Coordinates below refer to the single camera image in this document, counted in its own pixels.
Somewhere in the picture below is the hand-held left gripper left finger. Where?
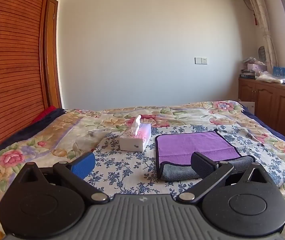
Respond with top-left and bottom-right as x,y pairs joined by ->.
20,152 -> 110,203

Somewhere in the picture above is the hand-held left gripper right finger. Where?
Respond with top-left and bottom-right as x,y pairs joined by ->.
176,151 -> 266,203

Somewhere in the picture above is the purple and grey towel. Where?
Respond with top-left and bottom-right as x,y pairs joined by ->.
155,129 -> 256,181

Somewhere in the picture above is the floral bed quilt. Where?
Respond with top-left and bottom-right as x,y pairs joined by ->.
0,101 -> 285,240

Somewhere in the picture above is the blue floral white cloth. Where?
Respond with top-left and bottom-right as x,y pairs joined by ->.
83,124 -> 285,196

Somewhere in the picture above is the white tissue box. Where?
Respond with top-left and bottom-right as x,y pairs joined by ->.
119,115 -> 152,152

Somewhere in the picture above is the red cloth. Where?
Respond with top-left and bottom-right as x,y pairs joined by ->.
31,106 -> 58,125

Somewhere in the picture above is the dark blue blanket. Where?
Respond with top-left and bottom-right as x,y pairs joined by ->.
0,108 -> 66,171

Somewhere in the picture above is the white cardboard box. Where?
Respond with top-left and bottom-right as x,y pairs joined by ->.
239,101 -> 256,113

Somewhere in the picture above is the wooden cabinet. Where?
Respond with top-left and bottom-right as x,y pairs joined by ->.
238,77 -> 285,143

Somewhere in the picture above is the stack of books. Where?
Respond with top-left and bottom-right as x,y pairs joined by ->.
240,69 -> 256,79

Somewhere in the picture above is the white plastic bag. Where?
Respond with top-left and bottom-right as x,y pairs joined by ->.
256,71 -> 285,84

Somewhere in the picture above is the pink box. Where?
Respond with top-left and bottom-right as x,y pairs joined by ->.
247,63 -> 267,72

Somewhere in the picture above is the wooden slatted wardrobe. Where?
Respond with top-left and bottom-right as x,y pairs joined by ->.
0,0 -> 63,171

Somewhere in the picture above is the pale patterned curtain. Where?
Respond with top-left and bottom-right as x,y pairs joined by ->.
241,0 -> 279,68

